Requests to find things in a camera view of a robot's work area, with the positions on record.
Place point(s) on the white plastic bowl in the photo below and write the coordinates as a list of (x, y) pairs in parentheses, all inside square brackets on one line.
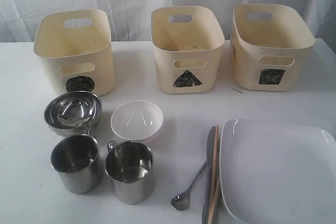
[(137, 121)]

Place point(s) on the stainless steel spoon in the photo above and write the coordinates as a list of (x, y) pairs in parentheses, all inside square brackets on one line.
[(181, 202)]

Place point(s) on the stainless steel table knife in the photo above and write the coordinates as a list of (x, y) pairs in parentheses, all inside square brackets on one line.
[(209, 163)]

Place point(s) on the cream bin with square mark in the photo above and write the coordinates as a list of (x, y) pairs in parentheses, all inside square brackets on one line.
[(269, 45)]

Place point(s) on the white square plate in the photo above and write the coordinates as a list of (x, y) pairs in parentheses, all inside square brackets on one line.
[(277, 173)]

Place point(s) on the wooden chopstick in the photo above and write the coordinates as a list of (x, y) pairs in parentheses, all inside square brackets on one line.
[(213, 173), (214, 201)]

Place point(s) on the cream bin with circle mark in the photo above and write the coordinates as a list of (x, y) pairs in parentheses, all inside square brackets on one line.
[(75, 51)]

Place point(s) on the cream bin with triangle mark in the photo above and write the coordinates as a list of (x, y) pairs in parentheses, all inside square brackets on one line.
[(187, 44)]

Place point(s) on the stainless steel fork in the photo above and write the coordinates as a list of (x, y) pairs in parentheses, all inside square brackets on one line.
[(222, 204)]

